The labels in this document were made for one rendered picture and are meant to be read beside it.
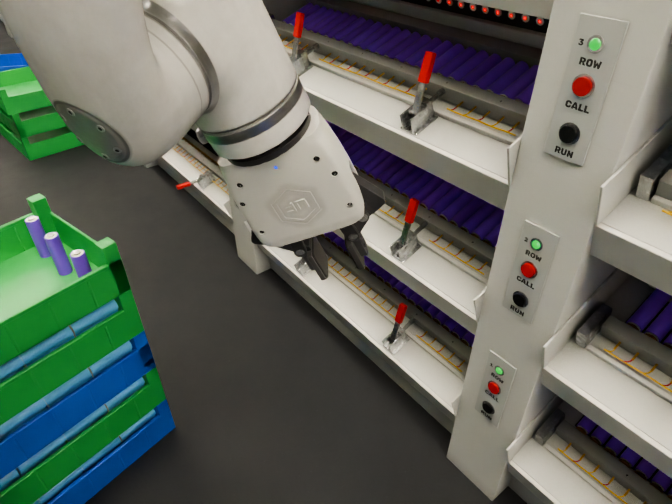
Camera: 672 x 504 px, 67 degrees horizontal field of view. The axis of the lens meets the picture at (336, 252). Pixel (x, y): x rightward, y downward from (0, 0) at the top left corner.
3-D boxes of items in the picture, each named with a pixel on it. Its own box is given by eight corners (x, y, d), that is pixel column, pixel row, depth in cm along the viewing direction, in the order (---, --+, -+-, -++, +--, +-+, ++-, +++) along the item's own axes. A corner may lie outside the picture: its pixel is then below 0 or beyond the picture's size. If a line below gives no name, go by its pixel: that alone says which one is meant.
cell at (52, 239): (63, 277, 71) (47, 239, 67) (56, 272, 71) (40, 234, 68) (75, 271, 72) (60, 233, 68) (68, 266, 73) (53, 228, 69)
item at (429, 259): (480, 339, 68) (472, 280, 58) (251, 172, 107) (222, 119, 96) (572, 245, 73) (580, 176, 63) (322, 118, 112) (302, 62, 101)
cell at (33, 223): (43, 259, 74) (27, 222, 70) (37, 255, 75) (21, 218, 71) (55, 253, 75) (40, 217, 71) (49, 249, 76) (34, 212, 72)
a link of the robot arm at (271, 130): (183, 150, 36) (206, 181, 38) (296, 108, 34) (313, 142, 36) (200, 90, 42) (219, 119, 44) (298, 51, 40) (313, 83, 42)
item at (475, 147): (511, 214, 56) (507, 113, 46) (240, 77, 95) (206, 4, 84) (619, 113, 61) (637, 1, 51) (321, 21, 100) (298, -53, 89)
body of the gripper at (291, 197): (195, 170, 38) (264, 262, 46) (320, 125, 35) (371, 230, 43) (208, 116, 43) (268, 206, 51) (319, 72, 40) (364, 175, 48)
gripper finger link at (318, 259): (270, 247, 47) (300, 288, 52) (301, 237, 47) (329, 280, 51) (272, 223, 49) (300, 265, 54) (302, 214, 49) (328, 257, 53)
